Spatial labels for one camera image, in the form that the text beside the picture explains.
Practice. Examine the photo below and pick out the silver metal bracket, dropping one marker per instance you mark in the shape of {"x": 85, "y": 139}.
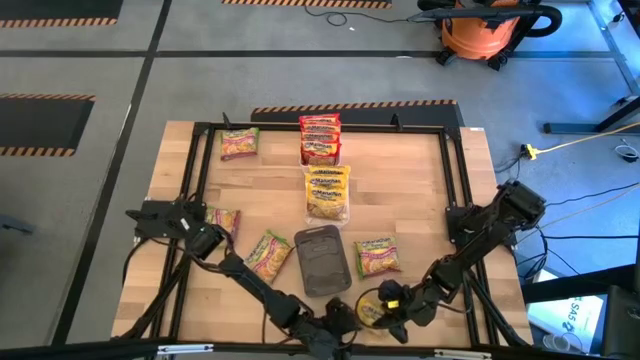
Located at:
{"x": 185, "y": 349}
{"x": 462, "y": 354}

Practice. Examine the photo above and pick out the green Maruchan noodle pack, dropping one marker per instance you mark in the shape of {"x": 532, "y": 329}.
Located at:
{"x": 225, "y": 220}
{"x": 377, "y": 257}
{"x": 267, "y": 256}
{"x": 240, "y": 144}

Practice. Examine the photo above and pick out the black aluminium table frame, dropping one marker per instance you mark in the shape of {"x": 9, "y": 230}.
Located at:
{"x": 240, "y": 350}

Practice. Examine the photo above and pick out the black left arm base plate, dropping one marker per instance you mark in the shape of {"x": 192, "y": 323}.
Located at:
{"x": 155, "y": 225}

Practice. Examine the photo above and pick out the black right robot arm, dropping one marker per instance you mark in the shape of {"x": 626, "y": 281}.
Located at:
{"x": 480, "y": 240}

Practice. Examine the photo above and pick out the black desk leg frame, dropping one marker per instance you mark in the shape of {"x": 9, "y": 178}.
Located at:
{"x": 570, "y": 128}

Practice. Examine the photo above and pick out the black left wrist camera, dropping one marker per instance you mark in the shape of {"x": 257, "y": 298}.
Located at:
{"x": 342, "y": 311}

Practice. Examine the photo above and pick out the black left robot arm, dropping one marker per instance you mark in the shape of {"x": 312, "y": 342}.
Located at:
{"x": 255, "y": 290}

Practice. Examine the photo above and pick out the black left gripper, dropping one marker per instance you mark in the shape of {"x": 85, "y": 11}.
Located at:
{"x": 320, "y": 340}

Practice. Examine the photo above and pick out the clear plastic cup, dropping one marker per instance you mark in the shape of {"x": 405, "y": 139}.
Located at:
{"x": 556, "y": 343}

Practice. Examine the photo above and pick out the black desk bar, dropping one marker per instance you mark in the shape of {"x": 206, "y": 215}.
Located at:
{"x": 575, "y": 286}

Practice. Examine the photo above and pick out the clear plastic bin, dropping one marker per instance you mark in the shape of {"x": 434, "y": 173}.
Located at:
{"x": 325, "y": 223}

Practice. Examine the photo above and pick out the white printed sheet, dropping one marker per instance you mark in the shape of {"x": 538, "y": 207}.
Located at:
{"x": 575, "y": 315}

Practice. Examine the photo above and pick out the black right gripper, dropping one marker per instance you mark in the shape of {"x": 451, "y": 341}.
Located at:
{"x": 417, "y": 300}

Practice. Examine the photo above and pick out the black hazard-striped floor mat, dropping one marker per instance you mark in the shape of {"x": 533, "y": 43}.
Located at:
{"x": 360, "y": 115}
{"x": 35, "y": 125}
{"x": 50, "y": 9}
{"x": 300, "y": 4}

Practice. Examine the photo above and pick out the dark grey plastic bin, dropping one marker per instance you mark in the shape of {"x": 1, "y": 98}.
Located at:
{"x": 322, "y": 262}

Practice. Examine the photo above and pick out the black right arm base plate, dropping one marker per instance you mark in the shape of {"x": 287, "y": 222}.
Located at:
{"x": 455, "y": 220}

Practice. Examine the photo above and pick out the grey furniture foot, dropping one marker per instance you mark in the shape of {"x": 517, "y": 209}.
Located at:
{"x": 15, "y": 225}

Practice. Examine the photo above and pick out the orange shop vacuum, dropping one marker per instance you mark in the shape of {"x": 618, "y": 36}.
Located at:
{"x": 475, "y": 37}

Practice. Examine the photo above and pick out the white plastic bin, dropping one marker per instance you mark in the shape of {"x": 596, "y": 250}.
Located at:
{"x": 320, "y": 165}

